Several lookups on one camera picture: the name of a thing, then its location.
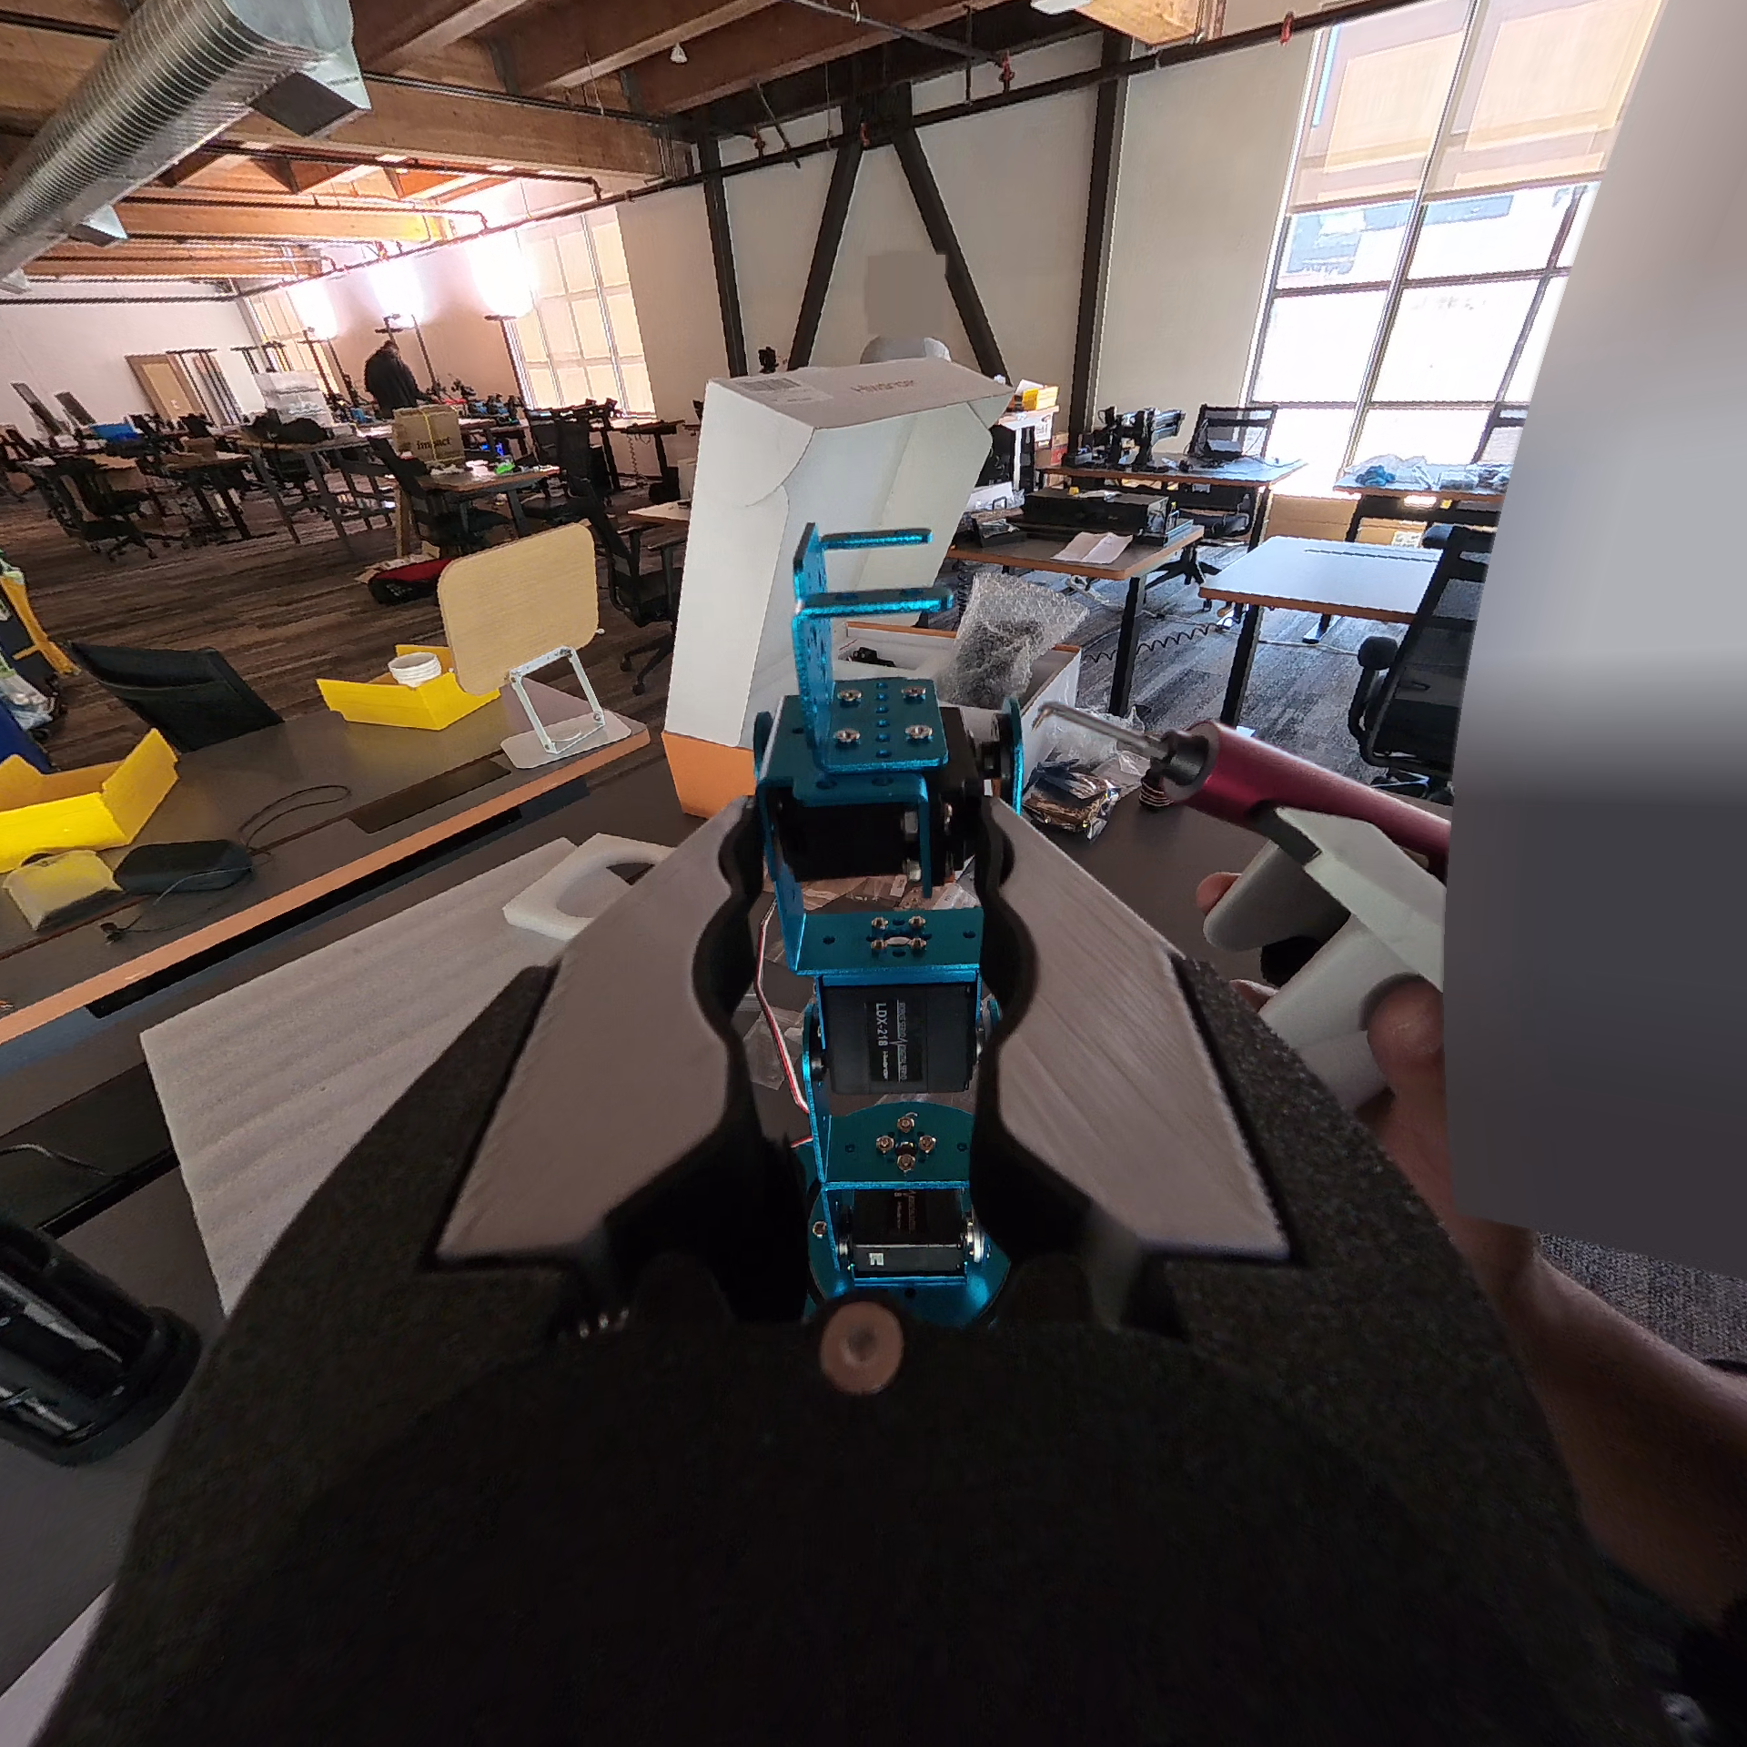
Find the brown cardboard box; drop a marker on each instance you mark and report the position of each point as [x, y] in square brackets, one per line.
[426, 431]

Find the blue toy robot arm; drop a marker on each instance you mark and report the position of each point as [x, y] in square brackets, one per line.
[846, 735]

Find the office desk with monitors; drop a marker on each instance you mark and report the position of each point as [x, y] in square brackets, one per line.
[1173, 473]

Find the red electric screwdriver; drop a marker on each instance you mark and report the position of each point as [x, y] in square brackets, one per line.
[1270, 776]

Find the white cardboard box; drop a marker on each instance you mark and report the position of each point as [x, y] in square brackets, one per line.
[820, 519]

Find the black office chair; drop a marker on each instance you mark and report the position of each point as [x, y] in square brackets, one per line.
[1419, 655]
[633, 561]

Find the clear parts packet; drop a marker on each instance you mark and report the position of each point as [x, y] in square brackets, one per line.
[1076, 800]

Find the silver air duct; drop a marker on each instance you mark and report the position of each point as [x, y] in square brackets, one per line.
[176, 93]

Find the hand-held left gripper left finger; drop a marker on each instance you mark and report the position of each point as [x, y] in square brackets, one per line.
[600, 1066]

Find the beige roller blinds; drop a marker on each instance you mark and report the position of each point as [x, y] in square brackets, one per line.
[1474, 93]

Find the red bag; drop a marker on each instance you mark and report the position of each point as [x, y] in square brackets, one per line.
[406, 581]

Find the yellow plastic bin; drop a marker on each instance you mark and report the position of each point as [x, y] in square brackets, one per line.
[81, 811]
[411, 702]

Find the black steel brace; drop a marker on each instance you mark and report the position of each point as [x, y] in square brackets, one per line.
[846, 245]

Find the pale yellow pouch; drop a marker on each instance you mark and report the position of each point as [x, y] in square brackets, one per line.
[62, 887]

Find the grey desk with wooden edge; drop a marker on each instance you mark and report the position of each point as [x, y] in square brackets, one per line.
[343, 821]

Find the white foam sheet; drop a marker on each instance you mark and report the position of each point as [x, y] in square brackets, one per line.
[354, 1037]

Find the black screwdriver bit holder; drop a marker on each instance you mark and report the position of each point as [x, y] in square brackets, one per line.
[81, 1338]

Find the black computer mouse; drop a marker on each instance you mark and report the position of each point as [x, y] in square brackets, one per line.
[183, 867]

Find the office desk with wooden edge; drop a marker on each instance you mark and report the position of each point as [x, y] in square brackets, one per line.
[1037, 561]

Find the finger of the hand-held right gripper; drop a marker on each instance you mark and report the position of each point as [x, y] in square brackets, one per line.
[1366, 902]

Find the white foam block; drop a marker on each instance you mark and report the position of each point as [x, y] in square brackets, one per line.
[572, 887]

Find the black equipment box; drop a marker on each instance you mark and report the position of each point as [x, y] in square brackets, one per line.
[1092, 513]

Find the white table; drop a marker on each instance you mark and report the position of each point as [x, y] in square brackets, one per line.
[1322, 572]

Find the person's right hand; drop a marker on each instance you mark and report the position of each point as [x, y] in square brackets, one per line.
[1571, 1366]

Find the clear bubble wrap bag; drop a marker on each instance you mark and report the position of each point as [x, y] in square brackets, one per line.
[1010, 635]

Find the white paper sheet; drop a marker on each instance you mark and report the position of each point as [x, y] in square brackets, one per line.
[1092, 548]

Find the white tape roll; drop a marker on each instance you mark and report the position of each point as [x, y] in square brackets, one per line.
[417, 669]

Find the large grid window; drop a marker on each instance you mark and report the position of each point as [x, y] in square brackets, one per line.
[1434, 342]

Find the wooden panel on metal stand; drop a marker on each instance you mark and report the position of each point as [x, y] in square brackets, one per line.
[519, 601]

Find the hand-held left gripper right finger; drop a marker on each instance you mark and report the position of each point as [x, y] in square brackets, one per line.
[1134, 1078]

